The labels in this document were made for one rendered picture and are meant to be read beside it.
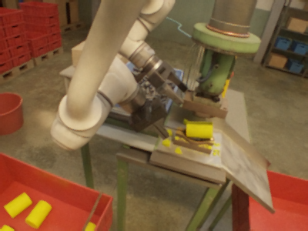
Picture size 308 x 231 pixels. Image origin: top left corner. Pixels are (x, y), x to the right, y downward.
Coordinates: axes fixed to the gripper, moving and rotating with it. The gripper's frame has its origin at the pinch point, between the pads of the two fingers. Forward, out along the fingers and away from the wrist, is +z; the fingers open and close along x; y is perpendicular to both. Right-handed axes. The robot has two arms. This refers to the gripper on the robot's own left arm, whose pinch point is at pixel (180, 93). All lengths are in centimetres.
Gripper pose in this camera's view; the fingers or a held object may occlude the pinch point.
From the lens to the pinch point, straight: 78.5
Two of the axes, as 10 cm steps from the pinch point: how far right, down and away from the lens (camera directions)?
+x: 2.8, -5.4, 7.9
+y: 6.3, -5.2, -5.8
